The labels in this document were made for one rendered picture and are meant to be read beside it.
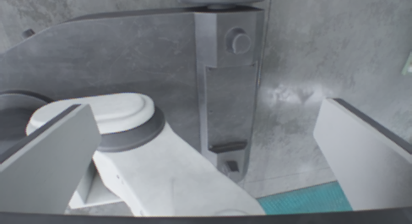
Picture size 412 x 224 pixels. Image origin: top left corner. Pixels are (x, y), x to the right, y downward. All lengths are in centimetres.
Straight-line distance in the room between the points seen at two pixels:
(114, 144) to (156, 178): 9
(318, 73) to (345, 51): 12
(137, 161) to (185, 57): 25
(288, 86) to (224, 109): 36
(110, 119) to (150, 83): 16
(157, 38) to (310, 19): 50
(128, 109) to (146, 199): 15
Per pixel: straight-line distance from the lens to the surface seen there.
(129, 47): 46
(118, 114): 35
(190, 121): 54
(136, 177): 31
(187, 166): 30
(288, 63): 77
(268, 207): 130
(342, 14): 85
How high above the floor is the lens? 61
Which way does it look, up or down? 58 degrees down
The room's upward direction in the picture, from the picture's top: 159 degrees clockwise
